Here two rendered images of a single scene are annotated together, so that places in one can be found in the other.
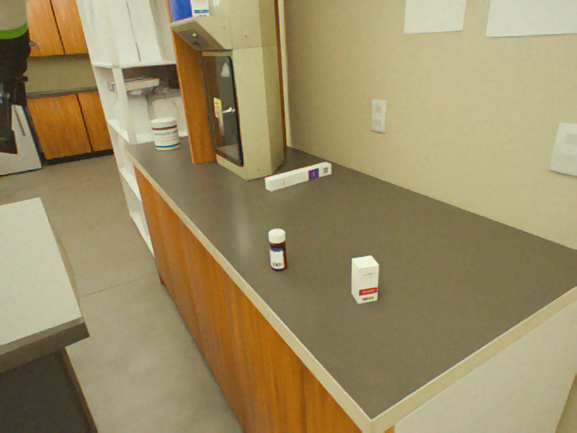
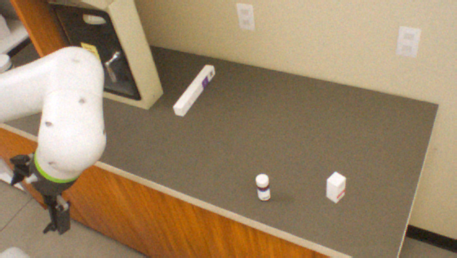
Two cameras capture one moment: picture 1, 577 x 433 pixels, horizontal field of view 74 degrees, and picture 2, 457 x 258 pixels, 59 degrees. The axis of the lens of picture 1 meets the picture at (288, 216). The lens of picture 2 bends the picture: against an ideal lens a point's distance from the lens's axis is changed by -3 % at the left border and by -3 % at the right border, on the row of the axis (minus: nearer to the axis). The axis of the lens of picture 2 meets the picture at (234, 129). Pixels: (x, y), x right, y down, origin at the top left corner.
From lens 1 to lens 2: 0.71 m
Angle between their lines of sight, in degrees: 28
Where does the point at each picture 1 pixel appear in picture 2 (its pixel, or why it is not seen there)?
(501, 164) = (361, 51)
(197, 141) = not seen: hidden behind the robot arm
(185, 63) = (30, 14)
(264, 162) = (156, 86)
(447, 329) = (392, 197)
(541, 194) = (392, 68)
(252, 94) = (133, 36)
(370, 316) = (349, 209)
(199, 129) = not seen: hidden behind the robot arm
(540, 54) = not seen: outside the picture
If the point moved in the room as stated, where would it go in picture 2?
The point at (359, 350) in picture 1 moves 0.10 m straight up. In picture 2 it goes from (360, 235) to (362, 215)
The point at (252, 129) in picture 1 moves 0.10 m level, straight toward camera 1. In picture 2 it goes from (140, 65) to (153, 76)
